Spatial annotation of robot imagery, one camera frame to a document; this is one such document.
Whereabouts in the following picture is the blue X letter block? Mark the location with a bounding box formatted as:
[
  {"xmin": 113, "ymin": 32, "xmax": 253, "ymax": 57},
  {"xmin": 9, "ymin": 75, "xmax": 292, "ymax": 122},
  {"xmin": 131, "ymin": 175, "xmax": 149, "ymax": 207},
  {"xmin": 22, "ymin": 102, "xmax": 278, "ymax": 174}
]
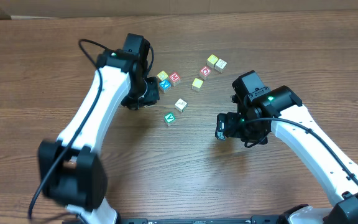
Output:
[{"xmin": 158, "ymin": 80, "xmax": 172, "ymax": 93}]

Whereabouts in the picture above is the yellow block beside M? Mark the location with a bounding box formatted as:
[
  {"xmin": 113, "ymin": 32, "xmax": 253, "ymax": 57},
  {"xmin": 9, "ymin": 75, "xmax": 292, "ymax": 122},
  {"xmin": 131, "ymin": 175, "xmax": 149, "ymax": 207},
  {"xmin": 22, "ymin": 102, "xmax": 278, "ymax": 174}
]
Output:
[{"xmin": 157, "ymin": 70, "xmax": 168, "ymax": 82}]

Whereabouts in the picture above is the white picture block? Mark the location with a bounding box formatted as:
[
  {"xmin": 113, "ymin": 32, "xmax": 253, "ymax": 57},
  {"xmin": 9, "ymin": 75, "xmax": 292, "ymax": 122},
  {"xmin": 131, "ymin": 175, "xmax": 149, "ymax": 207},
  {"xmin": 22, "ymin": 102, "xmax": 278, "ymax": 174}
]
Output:
[
  {"xmin": 175, "ymin": 98, "xmax": 188, "ymax": 113},
  {"xmin": 214, "ymin": 58, "xmax": 227, "ymax": 73}
]

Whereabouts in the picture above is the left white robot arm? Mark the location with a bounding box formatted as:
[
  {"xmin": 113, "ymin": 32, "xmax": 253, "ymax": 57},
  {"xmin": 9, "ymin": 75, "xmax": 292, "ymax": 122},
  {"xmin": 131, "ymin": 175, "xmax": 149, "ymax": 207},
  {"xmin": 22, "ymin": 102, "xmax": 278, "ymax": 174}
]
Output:
[{"xmin": 35, "ymin": 49, "xmax": 159, "ymax": 223}]

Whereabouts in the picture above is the far yellow letter block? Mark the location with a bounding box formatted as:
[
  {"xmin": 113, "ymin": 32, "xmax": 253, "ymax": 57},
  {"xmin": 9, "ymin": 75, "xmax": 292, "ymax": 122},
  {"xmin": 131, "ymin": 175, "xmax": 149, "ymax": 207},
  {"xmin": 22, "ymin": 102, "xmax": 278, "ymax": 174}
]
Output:
[{"xmin": 206, "ymin": 54, "xmax": 219, "ymax": 68}]

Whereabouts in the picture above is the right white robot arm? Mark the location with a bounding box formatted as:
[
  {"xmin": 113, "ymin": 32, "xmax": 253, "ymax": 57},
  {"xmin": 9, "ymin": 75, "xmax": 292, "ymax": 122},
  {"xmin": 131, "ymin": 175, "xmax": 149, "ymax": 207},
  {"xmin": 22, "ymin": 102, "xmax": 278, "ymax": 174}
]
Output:
[{"xmin": 215, "ymin": 86, "xmax": 358, "ymax": 223}]

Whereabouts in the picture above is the red M letter block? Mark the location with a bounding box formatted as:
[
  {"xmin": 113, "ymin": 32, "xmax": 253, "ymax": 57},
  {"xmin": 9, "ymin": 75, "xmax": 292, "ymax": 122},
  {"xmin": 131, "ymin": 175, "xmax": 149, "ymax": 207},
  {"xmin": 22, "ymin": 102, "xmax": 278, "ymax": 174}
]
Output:
[{"xmin": 168, "ymin": 72, "xmax": 181, "ymax": 86}]

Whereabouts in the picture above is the green V letter block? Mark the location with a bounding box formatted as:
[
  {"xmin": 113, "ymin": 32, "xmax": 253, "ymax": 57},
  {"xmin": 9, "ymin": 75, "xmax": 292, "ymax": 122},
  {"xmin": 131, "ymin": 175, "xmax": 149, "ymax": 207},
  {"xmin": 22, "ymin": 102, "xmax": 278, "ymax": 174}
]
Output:
[{"xmin": 163, "ymin": 112, "xmax": 176, "ymax": 126}]

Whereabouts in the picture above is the plain yellow top block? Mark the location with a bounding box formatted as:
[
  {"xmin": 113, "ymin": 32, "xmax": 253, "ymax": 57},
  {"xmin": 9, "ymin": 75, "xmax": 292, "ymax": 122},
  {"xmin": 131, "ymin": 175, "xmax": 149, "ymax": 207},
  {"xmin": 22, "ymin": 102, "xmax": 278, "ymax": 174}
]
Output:
[{"xmin": 191, "ymin": 78, "xmax": 204, "ymax": 91}]

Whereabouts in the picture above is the red circle letter block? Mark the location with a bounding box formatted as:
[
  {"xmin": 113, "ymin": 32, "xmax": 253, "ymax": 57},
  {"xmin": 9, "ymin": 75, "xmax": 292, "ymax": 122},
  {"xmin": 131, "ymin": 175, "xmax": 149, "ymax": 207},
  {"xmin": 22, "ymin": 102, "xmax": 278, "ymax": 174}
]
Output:
[{"xmin": 200, "ymin": 66, "xmax": 211, "ymax": 80}]

